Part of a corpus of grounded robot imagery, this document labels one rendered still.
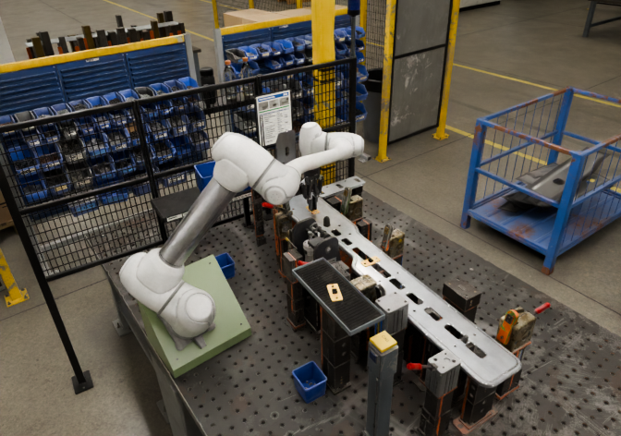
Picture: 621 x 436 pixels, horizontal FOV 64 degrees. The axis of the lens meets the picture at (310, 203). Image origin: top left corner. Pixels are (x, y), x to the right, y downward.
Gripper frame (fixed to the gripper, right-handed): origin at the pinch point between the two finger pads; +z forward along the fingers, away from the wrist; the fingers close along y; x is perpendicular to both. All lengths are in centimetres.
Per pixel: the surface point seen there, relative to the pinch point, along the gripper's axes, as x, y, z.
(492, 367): -113, -1, 4
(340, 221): -14.0, 7.0, 5.4
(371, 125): 228, 214, 90
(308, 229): -30.2, -20.4, -9.8
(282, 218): -3.2, -18.6, 0.3
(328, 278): -62, -31, -12
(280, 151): 26.5, -2.2, -18.3
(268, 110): 54, 6, -29
